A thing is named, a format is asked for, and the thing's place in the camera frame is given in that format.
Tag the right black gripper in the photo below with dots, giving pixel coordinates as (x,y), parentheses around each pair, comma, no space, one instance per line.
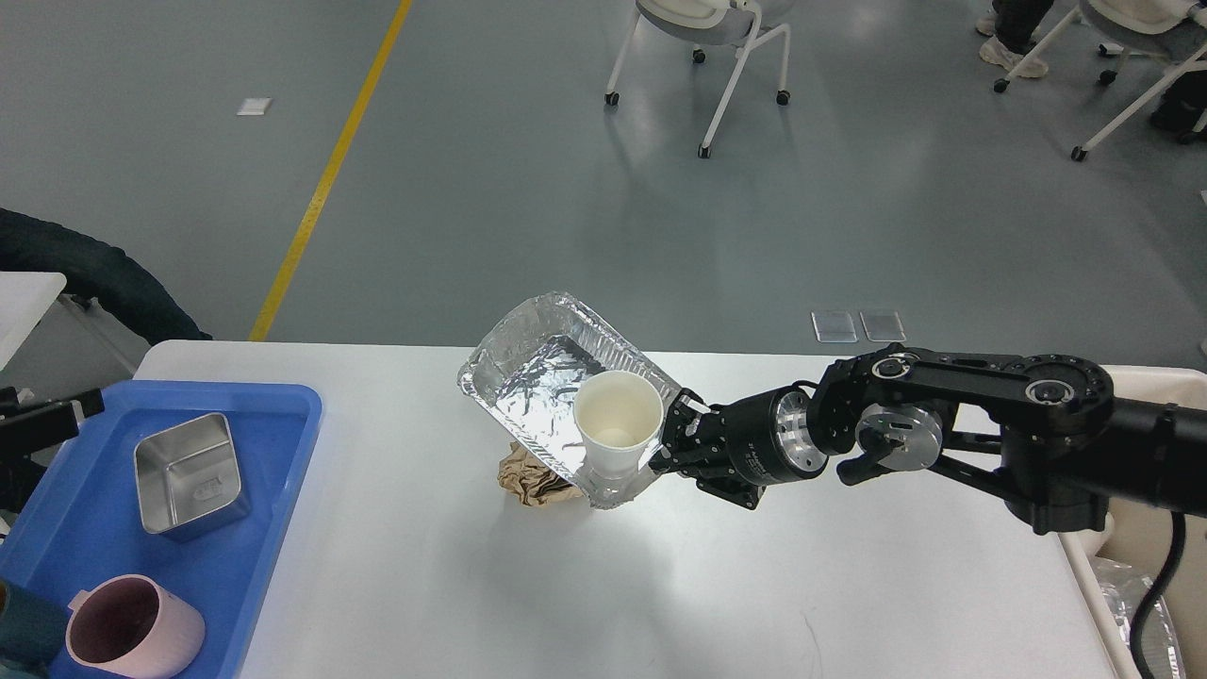
(761,440)

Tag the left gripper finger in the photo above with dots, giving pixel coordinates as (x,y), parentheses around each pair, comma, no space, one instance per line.
(34,427)

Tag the white paper cup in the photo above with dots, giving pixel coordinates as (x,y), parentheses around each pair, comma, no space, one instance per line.
(619,415)

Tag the square steel container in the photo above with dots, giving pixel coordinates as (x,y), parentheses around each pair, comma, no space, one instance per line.
(188,479)

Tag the brown paper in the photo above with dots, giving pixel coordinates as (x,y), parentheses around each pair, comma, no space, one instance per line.
(530,480)

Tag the aluminium foil tray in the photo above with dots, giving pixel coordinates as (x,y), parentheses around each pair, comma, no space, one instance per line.
(526,372)

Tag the pink mug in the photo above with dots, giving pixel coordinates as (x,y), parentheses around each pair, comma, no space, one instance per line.
(133,627)

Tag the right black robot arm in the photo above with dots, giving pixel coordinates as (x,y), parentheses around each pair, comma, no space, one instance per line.
(1044,433)

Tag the blue plastic tray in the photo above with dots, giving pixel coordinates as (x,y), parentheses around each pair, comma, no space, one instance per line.
(82,526)

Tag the small white side table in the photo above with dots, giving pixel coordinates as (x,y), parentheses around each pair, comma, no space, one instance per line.
(25,298)

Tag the beige plastic bin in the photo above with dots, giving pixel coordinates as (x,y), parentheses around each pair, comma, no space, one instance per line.
(1116,568)

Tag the white chair centre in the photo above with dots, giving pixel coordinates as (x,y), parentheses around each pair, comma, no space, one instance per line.
(744,25)

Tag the white chair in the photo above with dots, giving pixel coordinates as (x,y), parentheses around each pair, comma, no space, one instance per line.
(1169,33)
(744,25)

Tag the seated person feet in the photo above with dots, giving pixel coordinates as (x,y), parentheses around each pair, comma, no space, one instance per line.
(1008,29)

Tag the white chair right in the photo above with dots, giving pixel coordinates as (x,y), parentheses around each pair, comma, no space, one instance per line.
(1169,33)

